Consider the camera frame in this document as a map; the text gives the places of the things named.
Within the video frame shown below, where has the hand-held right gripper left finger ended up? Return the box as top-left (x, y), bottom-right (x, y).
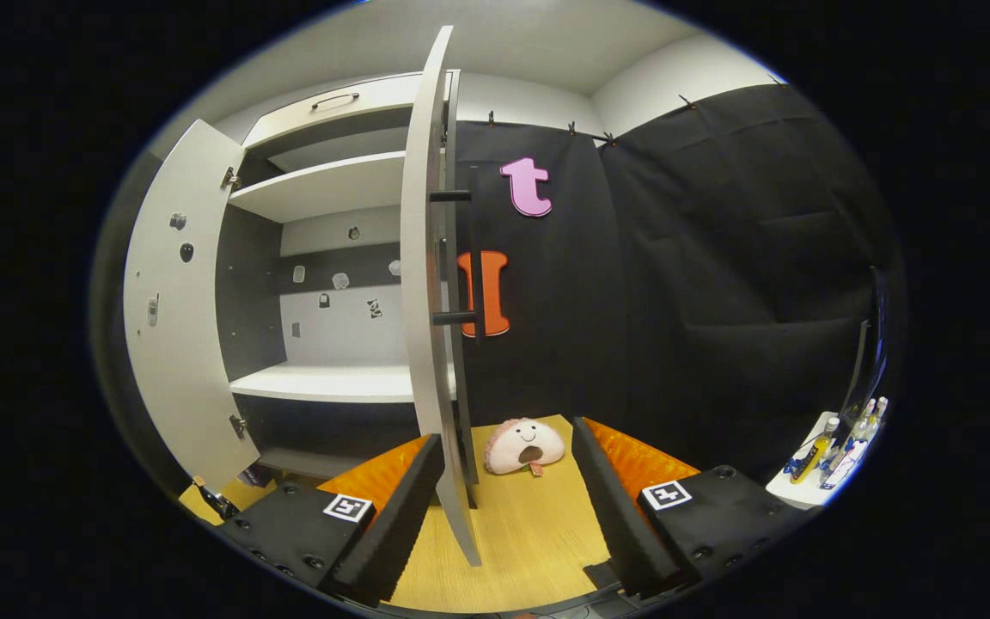
top-left (220, 432), bottom-right (446, 607)

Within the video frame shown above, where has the white side table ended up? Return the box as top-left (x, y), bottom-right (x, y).
top-left (766, 411), bottom-right (887, 512)

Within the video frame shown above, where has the pink plush toy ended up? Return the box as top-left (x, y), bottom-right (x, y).
top-left (484, 418), bottom-right (566, 476)

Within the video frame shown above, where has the white cabinet drawer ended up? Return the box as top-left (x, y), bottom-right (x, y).
top-left (241, 70), bottom-right (461, 151)

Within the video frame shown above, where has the white cabinet shelf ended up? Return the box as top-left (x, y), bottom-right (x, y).
top-left (229, 152), bottom-right (410, 224)

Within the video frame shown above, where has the white cabinet door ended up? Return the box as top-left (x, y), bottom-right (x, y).
top-left (400, 26), bottom-right (487, 567)
top-left (121, 119), bottom-right (260, 495)

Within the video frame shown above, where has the grey white cabinet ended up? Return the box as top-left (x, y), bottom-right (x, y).
top-left (216, 70), bottom-right (461, 482)

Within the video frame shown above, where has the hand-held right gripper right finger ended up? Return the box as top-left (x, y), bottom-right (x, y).
top-left (571, 417), bottom-right (814, 603)

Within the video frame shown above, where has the yellow bottle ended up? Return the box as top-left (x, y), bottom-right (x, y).
top-left (790, 419), bottom-right (841, 482)

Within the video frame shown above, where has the blue white packet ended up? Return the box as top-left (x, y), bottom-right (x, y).
top-left (820, 437), bottom-right (870, 491)

